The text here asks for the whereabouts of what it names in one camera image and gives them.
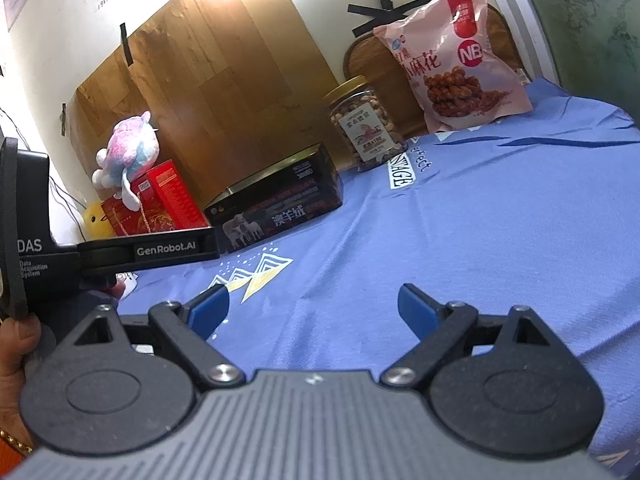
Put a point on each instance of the green patterned glass door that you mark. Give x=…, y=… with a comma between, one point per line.
x=590, y=20

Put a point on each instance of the clear nut jar gold lid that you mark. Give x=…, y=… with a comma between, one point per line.
x=367, y=125

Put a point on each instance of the person's left hand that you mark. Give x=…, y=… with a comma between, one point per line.
x=15, y=360

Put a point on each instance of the black tape strip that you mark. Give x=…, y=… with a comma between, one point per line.
x=63, y=120
x=370, y=9
x=415, y=5
x=127, y=45

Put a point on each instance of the pink snack bag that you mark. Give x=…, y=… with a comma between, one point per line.
x=450, y=60

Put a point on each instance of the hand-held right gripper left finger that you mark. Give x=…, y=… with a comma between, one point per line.
x=210, y=306

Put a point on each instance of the large wooden board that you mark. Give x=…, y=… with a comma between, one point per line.
x=225, y=85

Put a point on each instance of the flat red box gold print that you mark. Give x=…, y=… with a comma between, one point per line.
x=130, y=220

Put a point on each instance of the yellow plush toy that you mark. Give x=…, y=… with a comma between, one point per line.
x=97, y=220

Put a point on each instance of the tall red box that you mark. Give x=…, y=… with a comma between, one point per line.
x=170, y=195

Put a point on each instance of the black cardboard box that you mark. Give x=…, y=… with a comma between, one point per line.
x=295, y=195

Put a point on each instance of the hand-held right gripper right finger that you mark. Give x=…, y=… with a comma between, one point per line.
x=417, y=311

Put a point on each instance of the round wooden tray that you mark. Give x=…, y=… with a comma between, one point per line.
x=365, y=55

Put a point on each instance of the blue printed cloth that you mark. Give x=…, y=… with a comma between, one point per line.
x=450, y=210

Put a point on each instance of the pink blue plush toy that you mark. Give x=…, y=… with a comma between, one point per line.
x=130, y=150

